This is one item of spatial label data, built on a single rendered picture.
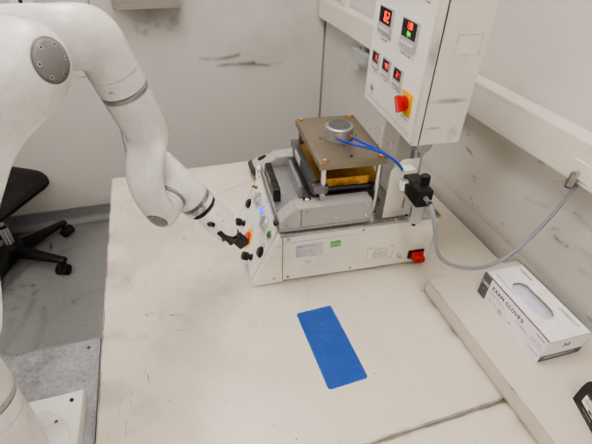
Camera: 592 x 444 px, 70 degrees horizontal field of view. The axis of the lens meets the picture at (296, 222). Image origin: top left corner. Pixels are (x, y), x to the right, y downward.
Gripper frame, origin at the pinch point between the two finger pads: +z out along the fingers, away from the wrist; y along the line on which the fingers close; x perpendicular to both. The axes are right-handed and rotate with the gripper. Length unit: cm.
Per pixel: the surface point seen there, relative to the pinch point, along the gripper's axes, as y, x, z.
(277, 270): -5.1, -2.9, 12.2
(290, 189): 9.4, -17.8, 2.1
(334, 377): -36.9, -5.7, 20.4
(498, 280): -26, -50, 37
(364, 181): 1.5, -36.1, 8.5
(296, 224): -4.4, -15.8, 2.6
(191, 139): 150, 35, 27
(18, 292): 87, 139, 11
